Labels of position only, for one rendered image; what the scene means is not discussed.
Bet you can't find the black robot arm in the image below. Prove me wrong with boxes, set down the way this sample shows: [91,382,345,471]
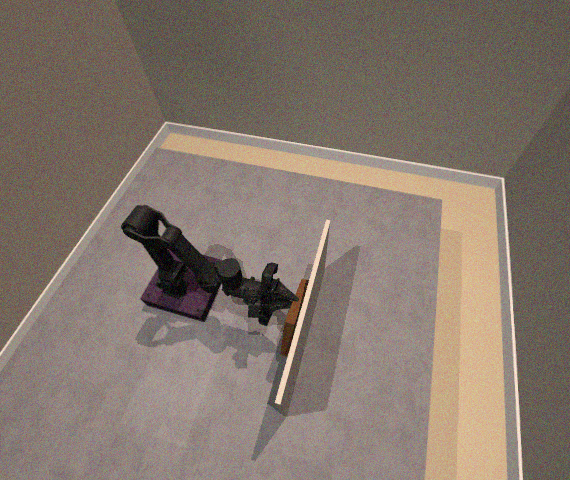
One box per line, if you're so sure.
[121,205,264,318]

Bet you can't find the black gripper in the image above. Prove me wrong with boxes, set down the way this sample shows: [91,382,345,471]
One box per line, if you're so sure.
[240,263,299,326]

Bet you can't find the dark brown picture frame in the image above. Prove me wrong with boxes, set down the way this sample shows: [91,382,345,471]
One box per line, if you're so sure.
[280,279,309,357]

